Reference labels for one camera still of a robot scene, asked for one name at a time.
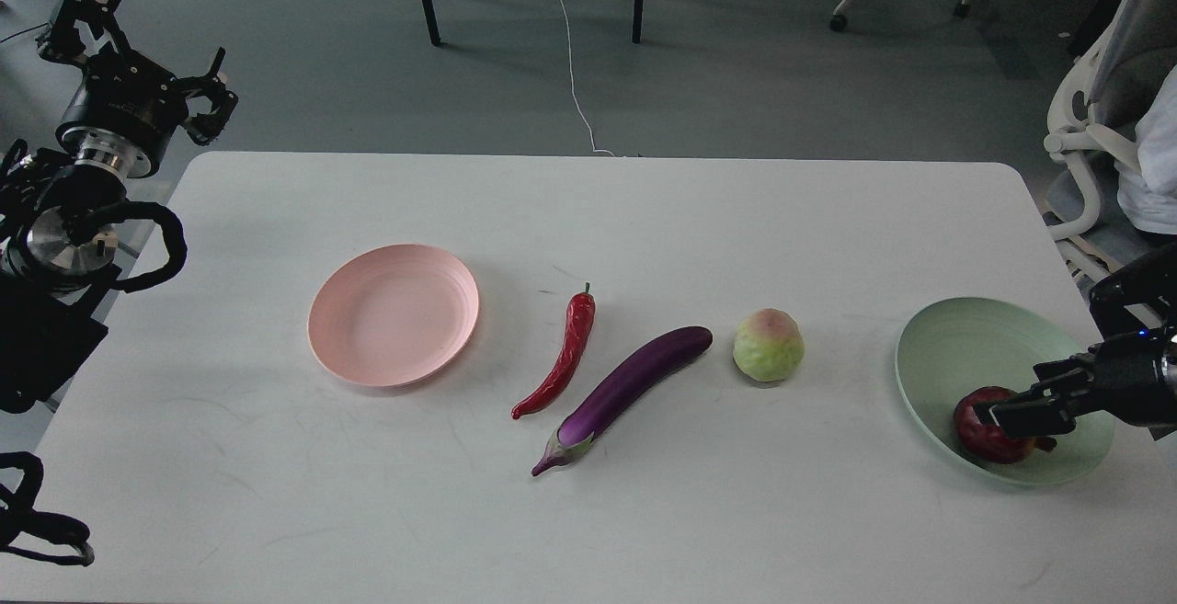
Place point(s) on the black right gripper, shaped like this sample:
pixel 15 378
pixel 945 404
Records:
pixel 1130 376

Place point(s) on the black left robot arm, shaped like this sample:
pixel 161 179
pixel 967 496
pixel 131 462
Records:
pixel 71 234

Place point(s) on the green pink peach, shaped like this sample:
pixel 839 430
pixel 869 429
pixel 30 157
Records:
pixel 768 346

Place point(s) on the purple eggplant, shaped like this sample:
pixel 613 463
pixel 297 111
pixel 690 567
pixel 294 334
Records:
pixel 618 391

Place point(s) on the red chili pepper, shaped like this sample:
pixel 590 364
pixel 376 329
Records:
pixel 579 320

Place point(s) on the pink plastic plate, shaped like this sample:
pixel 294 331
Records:
pixel 393 316

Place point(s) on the red pomegranate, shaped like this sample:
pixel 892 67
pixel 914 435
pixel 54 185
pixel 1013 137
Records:
pixel 989 442

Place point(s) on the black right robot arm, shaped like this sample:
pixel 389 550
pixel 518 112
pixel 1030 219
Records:
pixel 1147 281

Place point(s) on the green plastic plate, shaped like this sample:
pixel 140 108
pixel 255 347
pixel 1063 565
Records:
pixel 955 346

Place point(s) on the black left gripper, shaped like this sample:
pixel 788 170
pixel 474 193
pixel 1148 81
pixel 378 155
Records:
pixel 119 108

